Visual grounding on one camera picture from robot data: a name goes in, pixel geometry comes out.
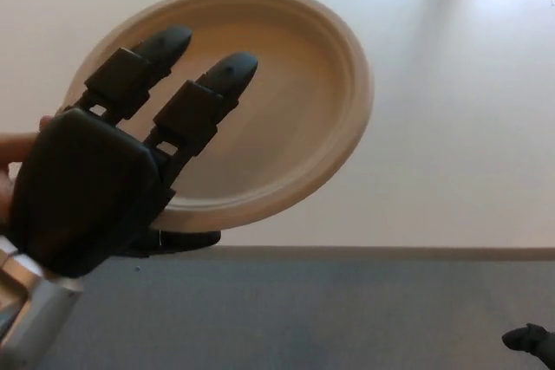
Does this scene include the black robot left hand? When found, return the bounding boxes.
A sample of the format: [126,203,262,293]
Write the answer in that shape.
[7,25,260,280]

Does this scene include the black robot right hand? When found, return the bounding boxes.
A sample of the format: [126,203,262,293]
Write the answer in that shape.
[501,322,555,370]

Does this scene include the person's bare hand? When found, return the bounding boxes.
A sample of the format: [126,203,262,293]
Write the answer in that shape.
[0,116,56,226]

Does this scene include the beige round paper plate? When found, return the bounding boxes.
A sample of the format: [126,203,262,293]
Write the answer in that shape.
[55,0,375,232]

